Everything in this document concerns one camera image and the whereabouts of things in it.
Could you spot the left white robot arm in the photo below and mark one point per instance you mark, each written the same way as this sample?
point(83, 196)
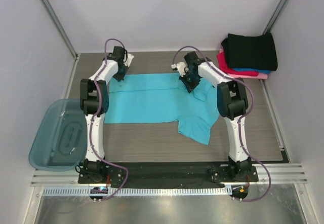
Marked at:
point(94, 102)

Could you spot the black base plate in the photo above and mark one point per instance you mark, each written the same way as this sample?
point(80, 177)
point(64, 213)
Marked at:
point(177, 175)

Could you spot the pink folded t shirt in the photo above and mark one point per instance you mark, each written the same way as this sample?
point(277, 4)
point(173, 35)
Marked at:
point(238, 74)

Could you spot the left aluminium corner post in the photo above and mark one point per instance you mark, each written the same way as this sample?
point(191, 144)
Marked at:
point(57, 24)

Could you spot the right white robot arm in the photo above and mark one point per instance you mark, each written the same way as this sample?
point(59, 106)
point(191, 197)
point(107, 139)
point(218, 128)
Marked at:
point(232, 105)

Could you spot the aluminium corner post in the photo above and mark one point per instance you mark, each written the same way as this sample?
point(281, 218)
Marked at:
point(57, 24)
point(275, 16)

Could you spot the blue transparent plastic bin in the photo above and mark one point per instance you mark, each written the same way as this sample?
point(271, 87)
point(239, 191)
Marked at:
point(61, 140)

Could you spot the aluminium frame rail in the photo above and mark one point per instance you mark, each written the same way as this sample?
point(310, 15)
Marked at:
point(275, 173)

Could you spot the blue folded t shirt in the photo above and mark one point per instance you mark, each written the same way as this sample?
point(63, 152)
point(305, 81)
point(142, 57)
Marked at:
point(251, 69)

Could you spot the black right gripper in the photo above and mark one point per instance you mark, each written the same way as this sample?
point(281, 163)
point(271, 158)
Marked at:
point(190, 81)

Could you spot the cyan t shirt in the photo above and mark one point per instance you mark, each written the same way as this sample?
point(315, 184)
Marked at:
point(163, 98)

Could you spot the white slotted cable duct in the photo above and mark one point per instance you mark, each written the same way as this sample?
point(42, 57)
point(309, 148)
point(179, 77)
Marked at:
point(92, 191)

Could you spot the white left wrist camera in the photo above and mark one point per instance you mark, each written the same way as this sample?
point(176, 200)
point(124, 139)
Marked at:
point(129, 57)

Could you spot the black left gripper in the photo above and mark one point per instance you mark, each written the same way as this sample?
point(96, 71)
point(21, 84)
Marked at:
point(120, 77)

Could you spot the black folded t shirt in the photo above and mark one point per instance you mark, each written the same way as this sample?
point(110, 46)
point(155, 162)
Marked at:
point(257, 52)

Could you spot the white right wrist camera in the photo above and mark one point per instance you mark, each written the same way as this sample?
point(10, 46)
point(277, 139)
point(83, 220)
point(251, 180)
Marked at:
point(181, 68)

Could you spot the right aluminium corner post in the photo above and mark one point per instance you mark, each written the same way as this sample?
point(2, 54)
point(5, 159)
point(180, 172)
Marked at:
point(275, 16)

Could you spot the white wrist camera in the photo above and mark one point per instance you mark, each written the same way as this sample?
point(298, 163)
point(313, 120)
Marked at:
point(181, 68)
point(129, 57)

